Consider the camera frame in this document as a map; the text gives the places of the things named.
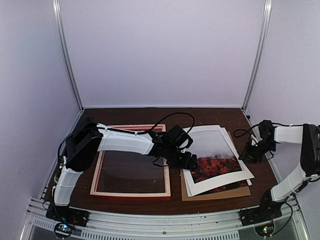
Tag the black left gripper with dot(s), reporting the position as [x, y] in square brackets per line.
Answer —
[185, 164]

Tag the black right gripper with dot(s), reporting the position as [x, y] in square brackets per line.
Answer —
[248, 154]

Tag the red forest photo print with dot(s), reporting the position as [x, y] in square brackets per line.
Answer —
[215, 160]

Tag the white photo mat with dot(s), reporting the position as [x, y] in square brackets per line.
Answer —
[220, 182]

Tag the clear acrylic sheet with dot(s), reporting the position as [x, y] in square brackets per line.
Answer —
[130, 173]

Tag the red wooden picture frame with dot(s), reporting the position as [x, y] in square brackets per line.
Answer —
[132, 139]

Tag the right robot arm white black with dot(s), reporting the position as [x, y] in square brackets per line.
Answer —
[304, 141]

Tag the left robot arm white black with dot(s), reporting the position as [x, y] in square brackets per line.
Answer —
[77, 151]

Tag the brown backing board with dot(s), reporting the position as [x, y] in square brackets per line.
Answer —
[226, 194]

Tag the right round led board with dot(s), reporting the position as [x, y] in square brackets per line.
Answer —
[265, 230]

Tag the round led board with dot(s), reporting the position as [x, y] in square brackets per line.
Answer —
[63, 230]
[265, 230]

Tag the left round led board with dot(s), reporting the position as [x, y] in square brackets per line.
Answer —
[63, 230]

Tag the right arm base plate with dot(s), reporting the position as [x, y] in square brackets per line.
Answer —
[252, 216]

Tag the aluminium front rail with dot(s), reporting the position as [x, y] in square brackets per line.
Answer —
[225, 225]

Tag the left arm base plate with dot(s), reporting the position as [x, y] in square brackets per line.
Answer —
[68, 215]

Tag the right aluminium corner post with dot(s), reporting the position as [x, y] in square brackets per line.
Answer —
[264, 30]

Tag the aluminium corner post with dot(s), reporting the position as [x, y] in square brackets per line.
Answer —
[65, 53]
[264, 30]

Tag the left aluminium corner post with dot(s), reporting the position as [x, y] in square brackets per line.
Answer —
[65, 53]

